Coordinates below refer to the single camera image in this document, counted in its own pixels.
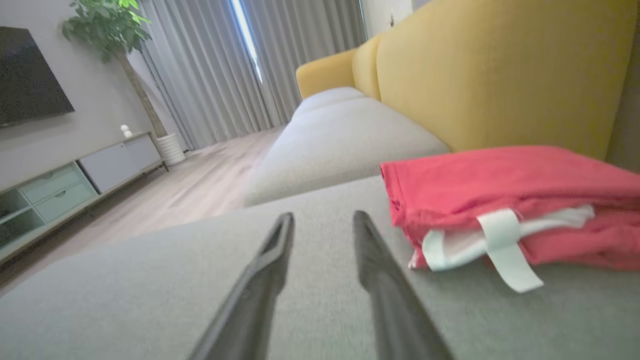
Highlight yellow sofa armrest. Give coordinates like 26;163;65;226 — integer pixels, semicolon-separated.
296;48;359;100

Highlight black wall television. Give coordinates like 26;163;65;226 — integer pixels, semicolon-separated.
0;26;76;130

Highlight grey pleated curtain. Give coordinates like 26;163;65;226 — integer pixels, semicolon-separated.
137;0;281;150
240;0;368;126

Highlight grey sofa seat cushion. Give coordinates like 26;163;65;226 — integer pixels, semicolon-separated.
244;97;451;207
291;87;368;121

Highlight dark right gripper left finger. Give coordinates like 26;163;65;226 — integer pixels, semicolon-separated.
187;212;296;360

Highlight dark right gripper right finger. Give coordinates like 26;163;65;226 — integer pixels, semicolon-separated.
353;210;456;360

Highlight green potted tree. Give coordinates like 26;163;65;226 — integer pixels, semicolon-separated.
62;0;169;139

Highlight red jersey with white sleeves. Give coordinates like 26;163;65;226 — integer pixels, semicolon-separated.
380;145;640;294

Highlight white ribbed plant pot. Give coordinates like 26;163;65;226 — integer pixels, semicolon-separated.
157;132;187;167

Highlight low grey tv cabinet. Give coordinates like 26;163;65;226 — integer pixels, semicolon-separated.
0;131;169;266

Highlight bright window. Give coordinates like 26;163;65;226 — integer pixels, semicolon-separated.
231;0;264;85

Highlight yellow sofa back cushion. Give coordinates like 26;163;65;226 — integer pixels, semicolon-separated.
376;0;640;161
351;34;384;101

